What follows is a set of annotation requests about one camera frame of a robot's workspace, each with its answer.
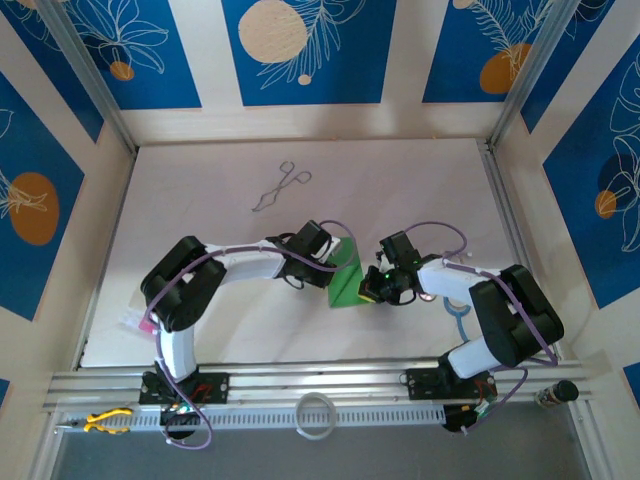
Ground aluminium frame post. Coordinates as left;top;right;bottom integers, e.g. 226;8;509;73
488;0;577;147
37;0;139;154

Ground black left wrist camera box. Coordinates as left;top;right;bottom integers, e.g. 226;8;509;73
292;219;334;262

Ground dark capped bottle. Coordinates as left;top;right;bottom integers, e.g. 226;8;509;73
534;379;580;409

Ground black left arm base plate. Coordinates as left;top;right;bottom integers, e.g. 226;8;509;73
139;372;231;405

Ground aluminium side rail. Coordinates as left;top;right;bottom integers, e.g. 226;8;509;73
480;142;564;359
74;148;137;371

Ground metal wire tongs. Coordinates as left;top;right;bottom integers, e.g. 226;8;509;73
251;160;313;214

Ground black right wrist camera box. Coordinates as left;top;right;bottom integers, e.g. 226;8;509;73
380;230;420;267

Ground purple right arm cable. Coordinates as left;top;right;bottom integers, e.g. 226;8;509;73
403;221;559;437

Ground yellow handled pliers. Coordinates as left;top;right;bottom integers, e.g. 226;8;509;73
53;407;135;435

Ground slotted grey cable duct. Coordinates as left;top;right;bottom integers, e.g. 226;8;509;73
54;403;449;434

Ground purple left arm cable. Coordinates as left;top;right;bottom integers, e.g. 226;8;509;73
143;218;362;451

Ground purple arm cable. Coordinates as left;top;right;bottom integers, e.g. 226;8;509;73
403;221;559;437
143;218;362;451

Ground aluminium front rail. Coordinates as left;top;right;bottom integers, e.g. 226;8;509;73
42;355;596;414

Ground white tape roll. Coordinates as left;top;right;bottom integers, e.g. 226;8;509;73
294;392;334;442

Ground pink plastic packet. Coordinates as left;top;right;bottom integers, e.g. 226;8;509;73
119;309;161;337

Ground green paper sheet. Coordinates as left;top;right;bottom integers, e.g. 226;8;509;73
327;237;372;307

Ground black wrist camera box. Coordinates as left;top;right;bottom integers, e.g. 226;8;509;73
380;230;420;267
292;219;334;262

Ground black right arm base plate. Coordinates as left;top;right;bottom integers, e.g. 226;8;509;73
406;367;497;402

